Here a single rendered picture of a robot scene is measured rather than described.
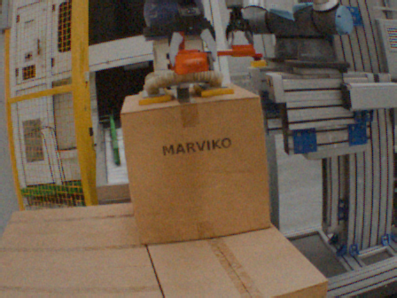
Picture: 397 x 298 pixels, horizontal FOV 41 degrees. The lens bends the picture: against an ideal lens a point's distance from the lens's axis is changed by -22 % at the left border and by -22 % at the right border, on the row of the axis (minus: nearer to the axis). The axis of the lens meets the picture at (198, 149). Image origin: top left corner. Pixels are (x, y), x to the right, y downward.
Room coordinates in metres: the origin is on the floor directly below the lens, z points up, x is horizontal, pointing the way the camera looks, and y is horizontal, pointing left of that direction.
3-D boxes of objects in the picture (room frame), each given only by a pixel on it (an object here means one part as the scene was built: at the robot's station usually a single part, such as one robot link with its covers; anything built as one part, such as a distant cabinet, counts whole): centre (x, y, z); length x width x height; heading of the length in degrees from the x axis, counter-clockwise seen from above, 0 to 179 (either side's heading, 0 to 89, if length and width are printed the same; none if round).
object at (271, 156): (3.14, -0.34, 0.50); 0.07 x 0.07 x 1.00; 8
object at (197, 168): (2.14, 0.03, 0.74); 0.60 x 0.40 x 0.40; 4
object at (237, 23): (2.43, -0.21, 1.22); 0.09 x 0.08 x 0.12; 4
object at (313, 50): (2.08, -0.45, 1.09); 0.15 x 0.15 x 0.10
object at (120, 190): (2.51, 0.08, 0.58); 0.70 x 0.03 x 0.06; 98
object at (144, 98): (2.14, 0.12, 0.97); 0.34 x 0.10 x 0.05; 4
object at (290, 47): (2.58, -0.43, 1.09); 0.15 x 0.15 x 0.10
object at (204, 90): (2.15, -0.06, 0.97); 0.34 x 0.10 x 0.05; 4
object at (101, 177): (3.62, 0.56, 0.50); 2.31 x 0.05 x 0.19; 8
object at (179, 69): (1.54, 0.00, 1.07); 0.08 x 0.07 x 0.05; 4
